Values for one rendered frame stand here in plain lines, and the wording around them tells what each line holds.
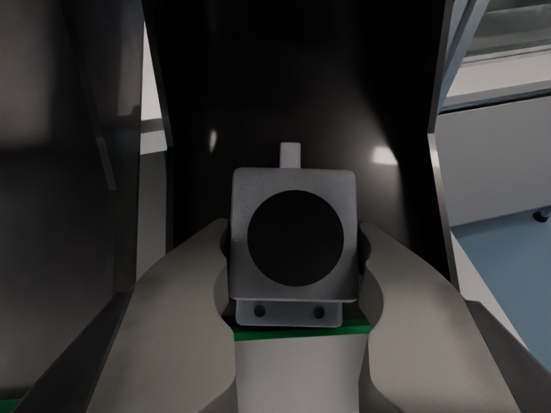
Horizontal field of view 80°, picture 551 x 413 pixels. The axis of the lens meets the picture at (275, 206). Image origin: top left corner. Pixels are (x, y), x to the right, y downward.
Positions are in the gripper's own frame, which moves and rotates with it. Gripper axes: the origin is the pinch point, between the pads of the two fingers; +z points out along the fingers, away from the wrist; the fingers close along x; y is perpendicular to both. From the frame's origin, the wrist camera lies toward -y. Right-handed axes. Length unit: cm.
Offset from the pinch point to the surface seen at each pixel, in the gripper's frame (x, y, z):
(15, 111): -14.5, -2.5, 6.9
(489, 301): 32, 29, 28
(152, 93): -33, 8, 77
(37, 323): -11.5, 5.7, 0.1
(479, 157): 63, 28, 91
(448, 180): 57, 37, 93
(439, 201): 7.0, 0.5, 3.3
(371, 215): 4.3, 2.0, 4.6
